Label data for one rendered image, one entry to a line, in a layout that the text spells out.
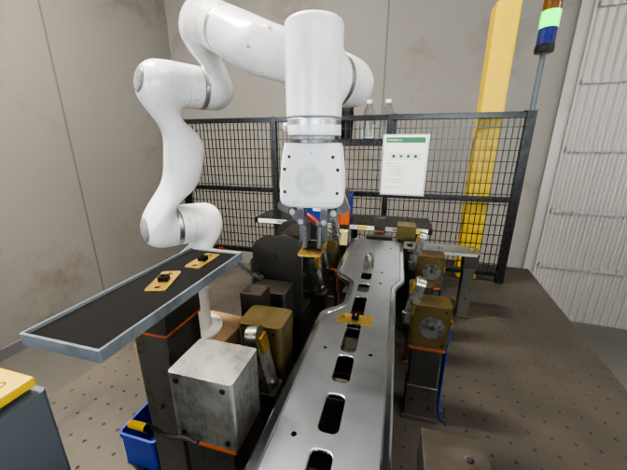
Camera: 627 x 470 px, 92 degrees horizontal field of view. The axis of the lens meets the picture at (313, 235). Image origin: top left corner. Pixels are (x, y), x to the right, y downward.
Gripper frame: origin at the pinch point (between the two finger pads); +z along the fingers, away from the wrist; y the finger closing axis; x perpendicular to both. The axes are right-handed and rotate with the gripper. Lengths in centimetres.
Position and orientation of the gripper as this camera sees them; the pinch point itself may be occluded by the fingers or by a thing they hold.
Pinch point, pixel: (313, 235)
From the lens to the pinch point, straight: 51.2
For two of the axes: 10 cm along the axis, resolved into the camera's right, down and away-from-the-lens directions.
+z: 0.0, 9.6, 2.8
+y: 9.8, 0.6, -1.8
